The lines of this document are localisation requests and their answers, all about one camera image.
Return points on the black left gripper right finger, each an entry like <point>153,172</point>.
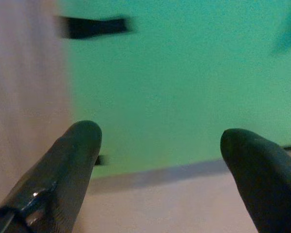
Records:
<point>269,184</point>

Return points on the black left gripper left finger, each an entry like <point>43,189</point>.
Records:
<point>51,182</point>

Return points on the green wall sheet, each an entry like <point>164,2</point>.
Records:
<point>172,85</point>

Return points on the black tape strip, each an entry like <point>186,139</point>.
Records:
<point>94,27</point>
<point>290,147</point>

